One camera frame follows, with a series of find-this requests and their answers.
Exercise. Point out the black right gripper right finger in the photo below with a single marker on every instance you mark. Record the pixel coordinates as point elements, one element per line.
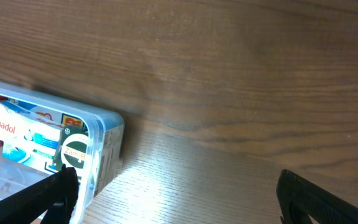
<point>301,201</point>

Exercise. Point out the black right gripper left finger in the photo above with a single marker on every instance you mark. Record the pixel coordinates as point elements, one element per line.
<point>54,197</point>

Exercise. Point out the blue Cool Fever box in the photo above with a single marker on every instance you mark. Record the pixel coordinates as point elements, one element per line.
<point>107,146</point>

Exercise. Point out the green Zam-Buk tin box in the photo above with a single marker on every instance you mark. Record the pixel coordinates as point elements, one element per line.
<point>72,148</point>

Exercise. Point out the clear plastic container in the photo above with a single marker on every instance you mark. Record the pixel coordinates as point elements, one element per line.
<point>15,176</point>

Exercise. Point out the white Panadol box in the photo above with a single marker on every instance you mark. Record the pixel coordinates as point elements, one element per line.
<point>19,124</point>

